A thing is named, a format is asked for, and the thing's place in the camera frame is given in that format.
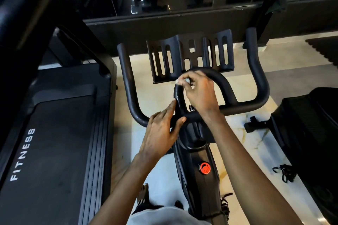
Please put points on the person's left hand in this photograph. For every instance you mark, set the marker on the person's left hand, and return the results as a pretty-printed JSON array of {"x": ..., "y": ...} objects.
[{"x": 159, "y": 137}]

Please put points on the person's right hand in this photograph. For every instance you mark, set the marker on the person's right hand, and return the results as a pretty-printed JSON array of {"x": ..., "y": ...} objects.
[{"x": 199, "y": 94}]

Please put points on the small white wipe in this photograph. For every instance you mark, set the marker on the small white wipe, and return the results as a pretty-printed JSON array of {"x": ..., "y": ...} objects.
[{"x": 186, "y": 81}]

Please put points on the black spin bike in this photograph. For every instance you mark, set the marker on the black spin bike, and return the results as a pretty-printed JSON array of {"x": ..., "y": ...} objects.
[
  {"x": 311, "y": 143},
  {"x": 198, "y": 169}
]

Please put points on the black treadmill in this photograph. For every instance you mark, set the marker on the black treadmill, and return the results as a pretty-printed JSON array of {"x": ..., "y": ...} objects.
[{"x": 47, "y": 143}]

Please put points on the person's right forearm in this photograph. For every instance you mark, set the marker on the person's right forearm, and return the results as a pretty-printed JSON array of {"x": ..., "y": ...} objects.
[{"x": 253, "y": 180}]

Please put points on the person's left forearm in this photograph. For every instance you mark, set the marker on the person's left forearm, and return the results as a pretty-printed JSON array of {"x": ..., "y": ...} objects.
[{"x": 124, "y": 190}]

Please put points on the black striped trousers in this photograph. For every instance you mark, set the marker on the black striped trousers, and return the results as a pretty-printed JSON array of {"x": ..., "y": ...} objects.
[{"x": 143, "y": 198}]

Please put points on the black interlocking foam mat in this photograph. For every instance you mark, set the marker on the black interlocking foam mat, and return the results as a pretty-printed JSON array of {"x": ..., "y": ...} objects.
[{"x": 323, "y": 48}]

